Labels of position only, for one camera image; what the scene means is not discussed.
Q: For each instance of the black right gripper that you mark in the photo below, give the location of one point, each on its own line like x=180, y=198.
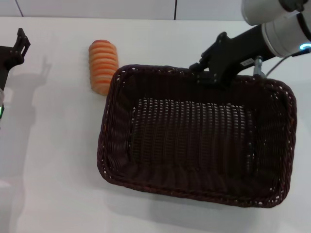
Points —
x=233, y=51

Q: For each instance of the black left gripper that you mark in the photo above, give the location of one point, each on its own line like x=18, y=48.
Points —
x=8, y=59

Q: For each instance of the dark brown woven basket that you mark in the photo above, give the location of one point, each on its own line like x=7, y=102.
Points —
x=194, y=140

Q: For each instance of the orange striped bread loaf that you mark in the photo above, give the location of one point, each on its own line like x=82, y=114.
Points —
x=102, y=65

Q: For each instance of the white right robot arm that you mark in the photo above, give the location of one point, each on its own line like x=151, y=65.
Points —
x=279, y=24

